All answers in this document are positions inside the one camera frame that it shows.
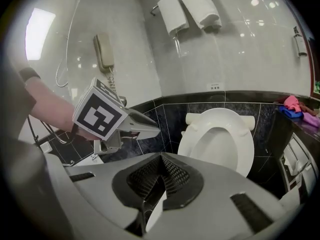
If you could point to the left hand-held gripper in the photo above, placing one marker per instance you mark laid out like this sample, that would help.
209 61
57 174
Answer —
100 114

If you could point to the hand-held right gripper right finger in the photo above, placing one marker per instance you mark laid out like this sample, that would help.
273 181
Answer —
220 189

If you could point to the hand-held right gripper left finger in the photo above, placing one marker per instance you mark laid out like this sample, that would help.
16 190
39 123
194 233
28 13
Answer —
100 184

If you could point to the white toilet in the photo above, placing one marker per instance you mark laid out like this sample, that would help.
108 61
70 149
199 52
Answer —
217 119

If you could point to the person's left forearm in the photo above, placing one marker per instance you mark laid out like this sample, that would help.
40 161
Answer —
50 106

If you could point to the chrome toilet paper holder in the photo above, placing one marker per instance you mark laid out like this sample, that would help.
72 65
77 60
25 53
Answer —
296 164

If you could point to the black and white vanity counter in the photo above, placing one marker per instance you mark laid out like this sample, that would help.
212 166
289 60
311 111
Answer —
282 126

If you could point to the blue cloth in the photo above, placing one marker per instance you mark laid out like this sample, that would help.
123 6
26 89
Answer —
290 112

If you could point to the pink cloth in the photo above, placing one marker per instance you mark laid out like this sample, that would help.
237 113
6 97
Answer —
292 102

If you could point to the person's shirt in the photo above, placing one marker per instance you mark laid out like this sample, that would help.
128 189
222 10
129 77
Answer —
15 109

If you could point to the white hanging towel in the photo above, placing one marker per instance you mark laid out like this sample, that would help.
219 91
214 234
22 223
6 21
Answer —
200 6
172 14

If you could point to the purple cloth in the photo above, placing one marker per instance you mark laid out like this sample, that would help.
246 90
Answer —
311 120

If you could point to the brown cloth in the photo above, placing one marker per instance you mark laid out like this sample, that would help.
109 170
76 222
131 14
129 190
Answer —
308 107

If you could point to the black armband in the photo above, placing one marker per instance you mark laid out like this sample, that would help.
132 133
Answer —
28 73

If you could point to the beige wall telephone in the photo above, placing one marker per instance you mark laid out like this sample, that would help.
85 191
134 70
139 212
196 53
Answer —
103 51

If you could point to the small white wall plate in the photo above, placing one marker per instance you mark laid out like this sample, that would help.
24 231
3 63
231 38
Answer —
215 85

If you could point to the wood framed wall mirror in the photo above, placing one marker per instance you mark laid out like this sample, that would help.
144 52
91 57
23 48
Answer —
311 59

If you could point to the wall soap dispenser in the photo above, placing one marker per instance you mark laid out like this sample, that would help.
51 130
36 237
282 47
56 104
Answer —
300 42

